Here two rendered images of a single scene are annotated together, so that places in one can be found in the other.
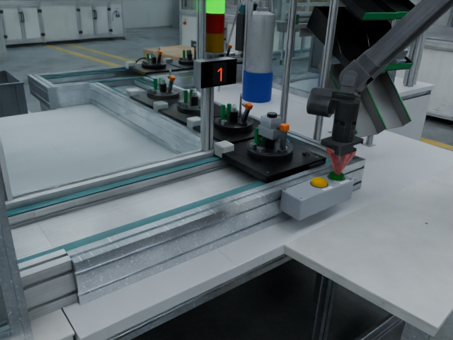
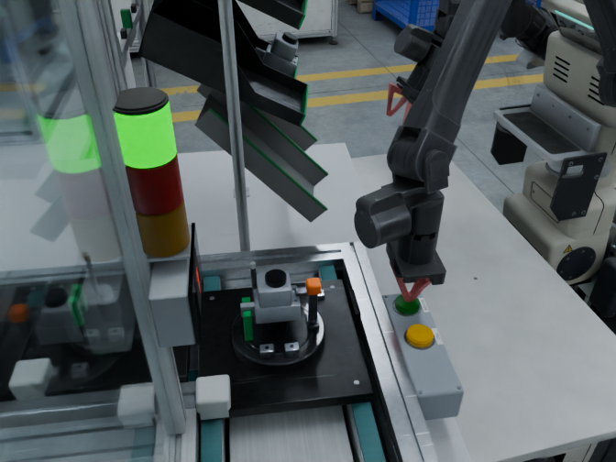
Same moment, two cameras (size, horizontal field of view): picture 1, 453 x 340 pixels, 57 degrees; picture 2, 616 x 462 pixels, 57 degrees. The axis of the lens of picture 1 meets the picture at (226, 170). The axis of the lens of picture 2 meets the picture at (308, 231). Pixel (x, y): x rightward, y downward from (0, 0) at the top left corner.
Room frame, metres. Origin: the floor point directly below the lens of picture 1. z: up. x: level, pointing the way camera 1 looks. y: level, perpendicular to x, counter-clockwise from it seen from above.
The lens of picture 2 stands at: (0.83, 0.36, 1.61)
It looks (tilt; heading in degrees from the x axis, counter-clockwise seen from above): 36 degrees down; 301
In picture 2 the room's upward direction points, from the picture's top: straight up
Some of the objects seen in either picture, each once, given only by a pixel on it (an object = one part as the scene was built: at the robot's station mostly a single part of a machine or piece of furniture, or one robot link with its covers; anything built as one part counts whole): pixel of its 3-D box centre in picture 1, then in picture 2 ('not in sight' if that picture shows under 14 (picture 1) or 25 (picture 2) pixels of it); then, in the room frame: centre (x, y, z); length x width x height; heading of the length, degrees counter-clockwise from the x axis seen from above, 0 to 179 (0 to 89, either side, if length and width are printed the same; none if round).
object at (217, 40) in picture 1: (214, 42); (161, 222); (1.19, 0.04, 1.28); 0.05 x 0.05 x 0.05
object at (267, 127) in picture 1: (269, 123); (269, 294); (1.19, -0.12, 1.06); 0.08 x 0.04 x 0.07; 39
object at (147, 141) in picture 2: (215, 3); (144, 130); (1.19, 0.04, 1.38); 0.05 x 0.05 x 0.05
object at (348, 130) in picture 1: (343, 132); (417, 243); (1.04, -0.30, 1.09); 0.10 x 0.07 x 0.07; 129
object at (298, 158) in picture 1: (269, 156); (279, 341); (1.18, -0.13, 0.96); 0.24 x 0.24 x 0.02; 39
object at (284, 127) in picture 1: (282, 135); (307, 302); (1.14, -0.16, 1.04); 0.04 x 0.02 x 0.08; 39
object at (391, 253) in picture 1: (377, 195); (376, 273); (1.17, -0.48, 0.84); 0.90 x 0.70 x 0.03; 136
